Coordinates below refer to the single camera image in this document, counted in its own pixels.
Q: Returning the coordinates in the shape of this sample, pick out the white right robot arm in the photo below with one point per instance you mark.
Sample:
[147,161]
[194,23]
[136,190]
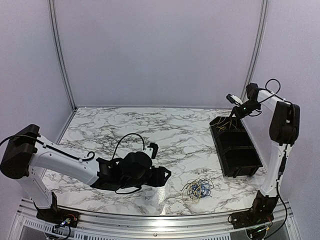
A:
[283,132]

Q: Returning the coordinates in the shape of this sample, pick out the corner aluminium post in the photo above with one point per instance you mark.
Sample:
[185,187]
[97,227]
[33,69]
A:
[59,54]
[257,45]

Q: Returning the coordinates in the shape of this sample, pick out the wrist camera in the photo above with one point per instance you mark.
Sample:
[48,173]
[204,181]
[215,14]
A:
[233,99]
[152,150]

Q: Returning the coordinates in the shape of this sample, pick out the black bin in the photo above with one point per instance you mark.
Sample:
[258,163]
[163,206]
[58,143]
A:
[222,124]
[234,145]
[239,161]

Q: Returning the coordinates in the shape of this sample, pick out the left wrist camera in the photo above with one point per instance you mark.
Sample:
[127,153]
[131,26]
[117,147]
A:
[152,150]

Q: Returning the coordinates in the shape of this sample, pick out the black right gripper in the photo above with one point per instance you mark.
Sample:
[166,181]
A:
[238,114]

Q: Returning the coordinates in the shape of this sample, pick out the black bin far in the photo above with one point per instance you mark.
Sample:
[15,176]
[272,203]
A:
[222,124]

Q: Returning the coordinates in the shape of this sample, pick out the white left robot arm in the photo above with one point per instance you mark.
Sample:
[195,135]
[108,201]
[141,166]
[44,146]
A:
[28,149]

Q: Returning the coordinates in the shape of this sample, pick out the left corner aluminium post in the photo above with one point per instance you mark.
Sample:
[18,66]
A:
[59,54]

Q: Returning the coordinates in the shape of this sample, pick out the aluminium front rail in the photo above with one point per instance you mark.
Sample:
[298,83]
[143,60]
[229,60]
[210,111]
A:
[107,226]

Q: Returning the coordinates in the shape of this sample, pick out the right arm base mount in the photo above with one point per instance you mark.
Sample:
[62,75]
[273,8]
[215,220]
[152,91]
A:
[245,219]

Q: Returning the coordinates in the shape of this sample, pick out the black bin near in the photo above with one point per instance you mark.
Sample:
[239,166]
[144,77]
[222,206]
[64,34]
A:
[239,161]

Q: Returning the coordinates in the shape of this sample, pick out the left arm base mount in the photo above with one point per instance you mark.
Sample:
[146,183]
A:
[58,216]

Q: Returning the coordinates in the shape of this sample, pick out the black bin middle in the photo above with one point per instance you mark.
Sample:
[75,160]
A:
[234,145]

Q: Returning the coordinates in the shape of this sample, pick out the right corner aluminium post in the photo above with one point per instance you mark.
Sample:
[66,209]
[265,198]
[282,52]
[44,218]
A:
[257,45]

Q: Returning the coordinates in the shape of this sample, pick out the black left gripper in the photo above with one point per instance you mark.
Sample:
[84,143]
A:
[159,179]

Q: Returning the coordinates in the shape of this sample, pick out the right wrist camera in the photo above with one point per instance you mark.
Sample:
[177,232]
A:
[233,99]

